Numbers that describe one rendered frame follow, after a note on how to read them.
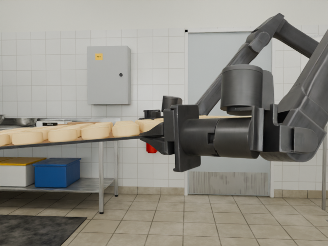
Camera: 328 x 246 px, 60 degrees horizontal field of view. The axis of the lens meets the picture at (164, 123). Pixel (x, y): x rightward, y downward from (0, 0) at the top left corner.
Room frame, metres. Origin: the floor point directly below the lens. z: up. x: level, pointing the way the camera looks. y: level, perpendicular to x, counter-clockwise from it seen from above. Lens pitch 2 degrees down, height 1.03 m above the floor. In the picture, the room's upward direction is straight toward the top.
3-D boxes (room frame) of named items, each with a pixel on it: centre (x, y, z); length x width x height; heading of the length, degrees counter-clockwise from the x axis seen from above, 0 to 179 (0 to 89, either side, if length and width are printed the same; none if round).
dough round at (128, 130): (0.53, 0.07, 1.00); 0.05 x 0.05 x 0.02
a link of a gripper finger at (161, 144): (0.48, 0.00, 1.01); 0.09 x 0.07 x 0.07; 54
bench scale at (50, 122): (3.24, 1.24, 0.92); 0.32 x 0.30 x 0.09; 2
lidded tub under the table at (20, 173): (3.31, 1.67, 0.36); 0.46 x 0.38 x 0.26; 175
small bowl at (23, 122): (3.40, 1.66, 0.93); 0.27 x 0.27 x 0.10
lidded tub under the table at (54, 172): (3.27, 1.22, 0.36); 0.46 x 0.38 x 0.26; 177
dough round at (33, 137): (0.50, 0.24, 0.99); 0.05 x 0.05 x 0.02
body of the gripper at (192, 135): (0.44, -0.06, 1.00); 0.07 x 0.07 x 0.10; 54
